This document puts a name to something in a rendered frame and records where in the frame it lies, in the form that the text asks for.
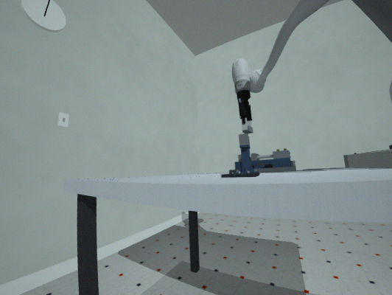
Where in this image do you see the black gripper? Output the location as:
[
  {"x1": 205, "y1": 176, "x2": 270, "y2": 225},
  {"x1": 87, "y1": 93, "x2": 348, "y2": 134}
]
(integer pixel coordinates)
[{"x1": 237, "y1": 90, "x2": 252, "y2": 131}]

